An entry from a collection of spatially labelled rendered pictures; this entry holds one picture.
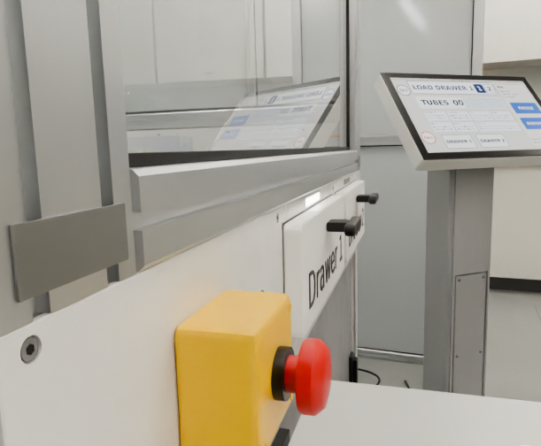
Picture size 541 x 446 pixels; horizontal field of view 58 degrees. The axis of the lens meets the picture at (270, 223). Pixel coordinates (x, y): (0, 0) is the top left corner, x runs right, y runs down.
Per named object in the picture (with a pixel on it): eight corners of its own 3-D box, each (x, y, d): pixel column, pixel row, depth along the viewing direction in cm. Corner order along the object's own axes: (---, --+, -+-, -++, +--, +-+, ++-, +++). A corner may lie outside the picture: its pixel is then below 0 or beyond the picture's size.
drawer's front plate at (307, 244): (344, 267, 74) (343, 194, 72) (303, 340, 46) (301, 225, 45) (332, 267, 74) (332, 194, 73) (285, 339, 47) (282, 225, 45)
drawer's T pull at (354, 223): (361, 226, 61) (361, 215, 61) (354, 237, 54) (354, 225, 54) (332, 226, 62) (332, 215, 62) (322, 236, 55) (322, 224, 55)
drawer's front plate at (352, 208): (364, 232, 104) (364, 180, 102) (346, 264, 76) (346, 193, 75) (356, 232, 104) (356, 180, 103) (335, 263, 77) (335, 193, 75)
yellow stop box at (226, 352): (304, 402, 31) (302, 291, 30) (273, 475, 24) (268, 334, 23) (227, 393, 32) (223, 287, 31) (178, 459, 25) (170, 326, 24)
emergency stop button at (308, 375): (336, 395, 29) (335, 328, 28) (323, 433, 25) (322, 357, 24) (285, 388, 29) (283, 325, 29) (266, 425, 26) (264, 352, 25)
